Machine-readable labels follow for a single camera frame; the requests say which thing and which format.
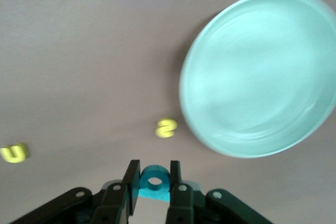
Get yellow foam letter u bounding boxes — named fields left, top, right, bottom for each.
left=0, top=142, right=29, bottom=163

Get light green plate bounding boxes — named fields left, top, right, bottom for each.
left=179, top=0, right=336, bottom=159

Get teal foam letter d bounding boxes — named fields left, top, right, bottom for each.
left=138, top=165, right=171, bottom=204

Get yellow foam letter s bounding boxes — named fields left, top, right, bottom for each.
left=154, top=118, right=178, bottom=138

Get brown table cover sheet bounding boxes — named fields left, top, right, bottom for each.
left=0, top=0, right=336, bottom=224

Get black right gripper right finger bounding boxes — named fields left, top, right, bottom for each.
left=164, top=160, right=274, bottom=224

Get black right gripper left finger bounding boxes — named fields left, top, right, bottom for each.
left=10, top=159, right=142, bottom=224

